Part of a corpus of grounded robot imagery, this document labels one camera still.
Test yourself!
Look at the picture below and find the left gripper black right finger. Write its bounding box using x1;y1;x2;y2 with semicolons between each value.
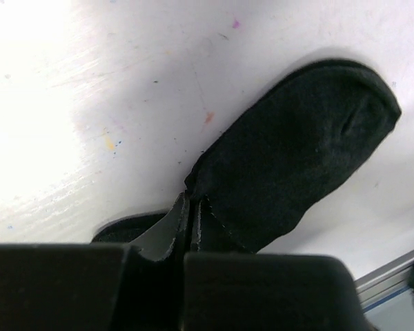
182;201;366;330

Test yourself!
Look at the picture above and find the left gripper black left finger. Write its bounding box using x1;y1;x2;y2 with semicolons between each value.
0;194;190;330

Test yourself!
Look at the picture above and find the black sock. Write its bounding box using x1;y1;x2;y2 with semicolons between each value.
91;59;402;254

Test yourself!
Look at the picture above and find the aluminium frame rail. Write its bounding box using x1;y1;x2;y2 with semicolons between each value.
355;250;414;311

